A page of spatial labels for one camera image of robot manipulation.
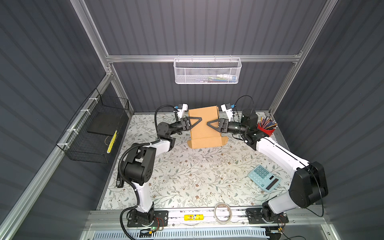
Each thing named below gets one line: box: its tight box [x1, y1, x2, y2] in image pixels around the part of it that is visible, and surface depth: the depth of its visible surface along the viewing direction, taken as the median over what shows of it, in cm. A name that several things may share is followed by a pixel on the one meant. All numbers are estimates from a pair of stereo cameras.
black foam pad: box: [87, 110, 124, 136], surface depth 76 cm
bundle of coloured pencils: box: [258, 116, 278, 130], surface depth 98 cm
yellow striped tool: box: [106, 130, 118, 154], surface depth 71 cm
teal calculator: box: [248, 164, 282, 193], surface depth 86 cm
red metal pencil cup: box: [257, 122, 275, 137], surface depth 97 cm
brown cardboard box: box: [187, 105, 229, 149], surface depth 73 cm
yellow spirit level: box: [184, 214, 204, 221], surface depth 74 cm
